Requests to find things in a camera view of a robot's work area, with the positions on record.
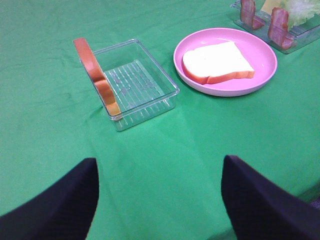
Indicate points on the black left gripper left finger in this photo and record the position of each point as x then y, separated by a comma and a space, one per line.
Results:
64, 211

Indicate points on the clear right plastic container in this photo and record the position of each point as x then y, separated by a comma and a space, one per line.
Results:
302, 35

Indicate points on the bacon strip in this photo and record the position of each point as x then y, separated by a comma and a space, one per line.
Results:
248, 14
278, 28

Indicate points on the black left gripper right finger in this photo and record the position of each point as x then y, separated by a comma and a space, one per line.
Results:
260, 210

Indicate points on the green lettuce leaf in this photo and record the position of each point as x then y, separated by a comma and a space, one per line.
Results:
300, 11

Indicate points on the yellow cheese slice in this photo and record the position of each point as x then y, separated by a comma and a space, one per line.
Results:
269, 5

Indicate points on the pink round plate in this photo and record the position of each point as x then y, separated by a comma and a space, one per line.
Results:
258, 53

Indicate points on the clear plastic container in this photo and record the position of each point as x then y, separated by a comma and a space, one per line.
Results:
302, 35
142, 89

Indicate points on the white bread slice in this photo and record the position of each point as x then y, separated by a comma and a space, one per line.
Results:
216, 63
97, 76

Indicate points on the clear left plastic container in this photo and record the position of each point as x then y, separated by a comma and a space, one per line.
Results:
142, 89

